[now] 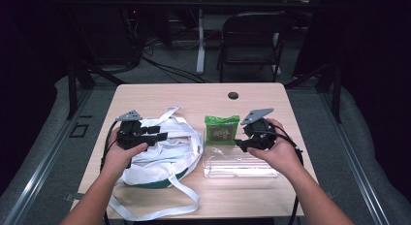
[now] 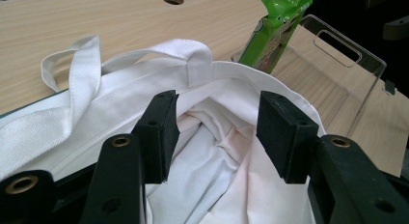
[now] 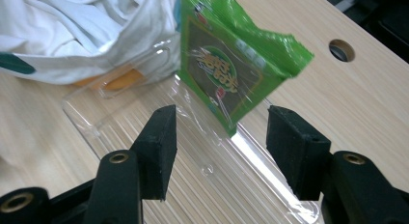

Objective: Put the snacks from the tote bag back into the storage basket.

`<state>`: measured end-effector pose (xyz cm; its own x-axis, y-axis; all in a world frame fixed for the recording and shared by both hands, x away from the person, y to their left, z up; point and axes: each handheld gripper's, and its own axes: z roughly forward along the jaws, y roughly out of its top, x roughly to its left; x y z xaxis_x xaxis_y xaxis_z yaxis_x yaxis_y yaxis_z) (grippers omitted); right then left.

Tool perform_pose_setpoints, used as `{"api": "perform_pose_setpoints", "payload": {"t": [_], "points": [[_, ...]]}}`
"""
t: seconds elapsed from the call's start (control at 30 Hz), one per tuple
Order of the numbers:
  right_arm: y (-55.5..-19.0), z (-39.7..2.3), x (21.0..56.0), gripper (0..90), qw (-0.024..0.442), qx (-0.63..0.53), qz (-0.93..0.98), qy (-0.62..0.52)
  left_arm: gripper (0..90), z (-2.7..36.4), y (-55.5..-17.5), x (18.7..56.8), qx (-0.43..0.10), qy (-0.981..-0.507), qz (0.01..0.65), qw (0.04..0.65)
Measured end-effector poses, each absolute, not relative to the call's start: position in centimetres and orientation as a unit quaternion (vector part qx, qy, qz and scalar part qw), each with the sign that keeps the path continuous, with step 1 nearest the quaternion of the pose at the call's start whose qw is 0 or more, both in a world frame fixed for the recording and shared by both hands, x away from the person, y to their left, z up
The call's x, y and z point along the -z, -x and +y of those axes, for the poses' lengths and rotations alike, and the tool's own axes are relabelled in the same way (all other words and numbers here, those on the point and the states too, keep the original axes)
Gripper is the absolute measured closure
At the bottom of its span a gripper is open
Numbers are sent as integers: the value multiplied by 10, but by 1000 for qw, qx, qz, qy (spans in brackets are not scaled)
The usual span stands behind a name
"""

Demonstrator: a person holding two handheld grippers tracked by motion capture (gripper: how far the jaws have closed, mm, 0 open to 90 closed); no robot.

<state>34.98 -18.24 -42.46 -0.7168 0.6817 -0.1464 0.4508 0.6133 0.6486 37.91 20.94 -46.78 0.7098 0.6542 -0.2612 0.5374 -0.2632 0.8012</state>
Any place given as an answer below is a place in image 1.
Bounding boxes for white desk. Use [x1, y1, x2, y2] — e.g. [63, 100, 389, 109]
[176, 0, 321, 75]

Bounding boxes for person's left hand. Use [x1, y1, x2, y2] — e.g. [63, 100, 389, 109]
[101, 127, 149, 184]

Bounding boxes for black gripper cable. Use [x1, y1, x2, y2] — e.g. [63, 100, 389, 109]
[255, 122, 305, 225]
[98, 119, 119, 174]

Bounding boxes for black floor cables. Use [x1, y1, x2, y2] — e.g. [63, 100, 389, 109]
[141, 37, 211, 84]

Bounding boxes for dark equipment with red light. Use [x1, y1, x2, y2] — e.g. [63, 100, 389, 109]
[80, 5, 144, 67]

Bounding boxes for white tote bag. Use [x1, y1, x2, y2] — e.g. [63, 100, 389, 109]
[108, 105, 205, 222]

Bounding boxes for clear plastic container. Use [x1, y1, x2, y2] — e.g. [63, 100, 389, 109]
[203, 127, 280, 179]

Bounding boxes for black folding chair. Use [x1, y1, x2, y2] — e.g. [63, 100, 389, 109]
[216, 11, 294, 83]

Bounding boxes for grey metal floor rail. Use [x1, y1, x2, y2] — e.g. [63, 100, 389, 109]
[318, 88, 393, 225]
[3, 88, 95, 225]

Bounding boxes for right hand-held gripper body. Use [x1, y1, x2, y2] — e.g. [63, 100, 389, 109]
[239, 108, 278, 152]

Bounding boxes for black metal stand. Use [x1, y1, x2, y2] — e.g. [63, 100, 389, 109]
[284, 60, 343, 124]
[66, 59, 128, 121]

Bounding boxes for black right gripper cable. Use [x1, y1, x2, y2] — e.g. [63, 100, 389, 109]
[255, 122, 305, 225]

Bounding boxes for green snack packet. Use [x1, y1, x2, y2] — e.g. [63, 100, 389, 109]
[204, 113, 241, 147]

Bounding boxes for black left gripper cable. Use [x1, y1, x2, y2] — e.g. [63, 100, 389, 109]
[98, 119, 119, 174]

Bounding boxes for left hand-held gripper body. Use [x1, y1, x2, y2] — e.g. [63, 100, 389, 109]
[114, 110, 153, 151]

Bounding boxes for person's right hand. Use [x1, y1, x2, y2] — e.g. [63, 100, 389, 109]
[246, 117, 303, 178]

